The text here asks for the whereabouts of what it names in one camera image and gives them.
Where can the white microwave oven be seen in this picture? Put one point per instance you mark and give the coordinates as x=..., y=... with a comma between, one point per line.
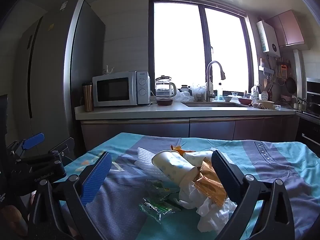
x=112, y=90

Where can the brown wall cabinet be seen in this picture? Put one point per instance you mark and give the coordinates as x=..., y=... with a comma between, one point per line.
x=287, y=30

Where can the small white jar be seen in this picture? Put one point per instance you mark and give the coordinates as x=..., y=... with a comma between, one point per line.
x=184, y=88

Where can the green clear plastic wrapper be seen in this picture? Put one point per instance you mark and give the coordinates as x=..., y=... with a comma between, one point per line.
x=160, y=207
x=160, y=188

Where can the cream cooking pot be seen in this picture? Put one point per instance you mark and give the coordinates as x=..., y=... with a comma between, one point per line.
x=265, y=104

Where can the brown snack wrapper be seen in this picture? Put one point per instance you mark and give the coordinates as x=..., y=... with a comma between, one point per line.
x=207, y=185

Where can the person's leg in brown pants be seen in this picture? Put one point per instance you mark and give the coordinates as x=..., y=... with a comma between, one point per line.
x=12, y=217

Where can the dark framed window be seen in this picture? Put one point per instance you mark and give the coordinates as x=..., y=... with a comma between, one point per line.
x=175, y=42

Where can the white water heater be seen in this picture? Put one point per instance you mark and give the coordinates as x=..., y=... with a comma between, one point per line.
x=268, y=40

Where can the clear plastic bag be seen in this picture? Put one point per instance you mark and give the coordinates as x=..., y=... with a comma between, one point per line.
x=183, y=96

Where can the steel kitchen faucet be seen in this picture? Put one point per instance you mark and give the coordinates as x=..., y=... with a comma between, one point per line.
x=208, y=85

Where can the white tissue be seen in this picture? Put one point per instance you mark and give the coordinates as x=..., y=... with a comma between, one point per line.
x=212, y=215

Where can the teal patterned tablecloth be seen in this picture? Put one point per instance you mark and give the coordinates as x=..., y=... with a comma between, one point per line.
x=275, y=180

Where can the orange sock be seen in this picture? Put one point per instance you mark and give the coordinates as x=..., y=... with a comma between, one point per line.
x=178, y=150

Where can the kitchen sink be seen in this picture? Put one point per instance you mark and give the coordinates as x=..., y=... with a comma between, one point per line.
x=212, y=104

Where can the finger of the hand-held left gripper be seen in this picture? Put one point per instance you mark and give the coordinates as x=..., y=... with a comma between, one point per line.
x=63, y=148
x=32, y=140

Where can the clear plastic bottle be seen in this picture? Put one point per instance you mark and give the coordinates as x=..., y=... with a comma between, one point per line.
x=220, y=92

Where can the copper thermos flask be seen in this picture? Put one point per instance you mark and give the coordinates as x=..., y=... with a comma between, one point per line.
x=88, y=97

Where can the hanging frying pan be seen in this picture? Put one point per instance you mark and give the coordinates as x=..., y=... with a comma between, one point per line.
x=291, y=85

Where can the dark red bowl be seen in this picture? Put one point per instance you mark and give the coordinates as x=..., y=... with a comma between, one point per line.
x=165, y=101

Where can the kitchen counter with cabinets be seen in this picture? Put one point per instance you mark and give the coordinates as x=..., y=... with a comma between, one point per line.
x=212, y=130

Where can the black built-in oven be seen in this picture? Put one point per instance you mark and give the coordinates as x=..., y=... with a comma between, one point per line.
x=311, y=130

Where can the orange grater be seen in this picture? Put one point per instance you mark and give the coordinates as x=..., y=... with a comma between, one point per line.
x=283, y=70

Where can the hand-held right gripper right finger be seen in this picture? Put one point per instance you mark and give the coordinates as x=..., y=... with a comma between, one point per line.
x=225, y=177

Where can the small white figurine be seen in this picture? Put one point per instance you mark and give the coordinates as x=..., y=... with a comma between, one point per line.
x=108, y=70

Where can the white fuzzy sock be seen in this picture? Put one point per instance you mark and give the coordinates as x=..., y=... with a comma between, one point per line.
x=146, y=162

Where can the plain white paper cup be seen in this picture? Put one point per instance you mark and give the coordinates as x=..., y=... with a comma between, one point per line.
x=195, y=158

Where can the white blue dotted sock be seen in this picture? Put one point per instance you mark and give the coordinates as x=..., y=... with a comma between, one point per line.
x=172, y=167

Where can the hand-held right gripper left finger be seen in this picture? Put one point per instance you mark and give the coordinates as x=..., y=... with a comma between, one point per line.
x=96, y=177

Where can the grey refrigerator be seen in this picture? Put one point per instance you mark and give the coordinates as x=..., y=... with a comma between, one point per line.
x=55, y=67

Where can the glass electric kettle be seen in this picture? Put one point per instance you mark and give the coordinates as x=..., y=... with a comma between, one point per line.
x=163, y=87

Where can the red rimmed bowl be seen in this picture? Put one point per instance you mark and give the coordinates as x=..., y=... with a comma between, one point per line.
x=246, y=100

